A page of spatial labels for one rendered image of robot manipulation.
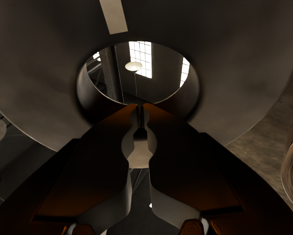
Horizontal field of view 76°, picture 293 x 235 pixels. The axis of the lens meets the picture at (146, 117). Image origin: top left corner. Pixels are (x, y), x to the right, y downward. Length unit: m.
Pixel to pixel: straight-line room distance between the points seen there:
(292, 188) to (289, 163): 0.08
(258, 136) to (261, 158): 0.10
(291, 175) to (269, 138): 0.17
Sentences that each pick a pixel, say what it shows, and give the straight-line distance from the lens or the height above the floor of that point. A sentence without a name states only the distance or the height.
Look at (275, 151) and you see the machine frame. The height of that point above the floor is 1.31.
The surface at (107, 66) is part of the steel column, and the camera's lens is 4.84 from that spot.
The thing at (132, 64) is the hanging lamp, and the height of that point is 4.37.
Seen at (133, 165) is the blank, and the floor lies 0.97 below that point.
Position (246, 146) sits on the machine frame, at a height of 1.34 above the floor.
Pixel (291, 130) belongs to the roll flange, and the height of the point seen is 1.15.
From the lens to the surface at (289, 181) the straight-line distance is 0.51.
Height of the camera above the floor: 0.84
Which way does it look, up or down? 46 degrees up
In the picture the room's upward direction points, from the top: 177 degrees clockwise
